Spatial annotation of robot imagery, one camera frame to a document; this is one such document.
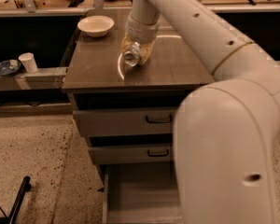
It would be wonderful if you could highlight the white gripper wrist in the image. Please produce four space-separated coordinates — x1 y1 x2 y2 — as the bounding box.
121 15 160 65

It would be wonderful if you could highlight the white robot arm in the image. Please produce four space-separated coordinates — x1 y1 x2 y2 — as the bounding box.
126 0 280 224

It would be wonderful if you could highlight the grey drawer cabinet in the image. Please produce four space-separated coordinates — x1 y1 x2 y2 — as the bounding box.
62 7 216 224

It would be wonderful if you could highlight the top grey drawer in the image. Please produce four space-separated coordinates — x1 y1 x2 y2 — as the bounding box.
73 107 175 137

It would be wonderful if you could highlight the middle grey drawer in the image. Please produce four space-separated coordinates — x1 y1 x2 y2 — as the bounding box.
89 144 173 165

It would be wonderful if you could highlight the bottom open grey drawer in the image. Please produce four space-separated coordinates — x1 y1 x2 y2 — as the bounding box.
102 161 184 224

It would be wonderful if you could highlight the white bowl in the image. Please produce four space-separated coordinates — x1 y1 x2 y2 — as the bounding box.
77 16 114 37

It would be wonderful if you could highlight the white paper cup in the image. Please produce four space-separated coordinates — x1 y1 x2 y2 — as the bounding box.
19 52 37 73

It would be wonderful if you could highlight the dark plate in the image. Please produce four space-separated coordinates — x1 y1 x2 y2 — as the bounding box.
0 60 21 77

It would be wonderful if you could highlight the black stand leg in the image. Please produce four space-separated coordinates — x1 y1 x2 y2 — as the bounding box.
0 176 31 224

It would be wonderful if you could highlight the black top drawer handle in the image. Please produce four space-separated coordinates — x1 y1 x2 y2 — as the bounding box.
145 115 173 124

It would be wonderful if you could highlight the black drawer handle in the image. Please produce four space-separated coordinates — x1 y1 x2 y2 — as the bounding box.
145 115 173 124
147 149 170 158

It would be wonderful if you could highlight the black middle drawer handle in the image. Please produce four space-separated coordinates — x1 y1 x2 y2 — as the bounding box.
147 149 170 158

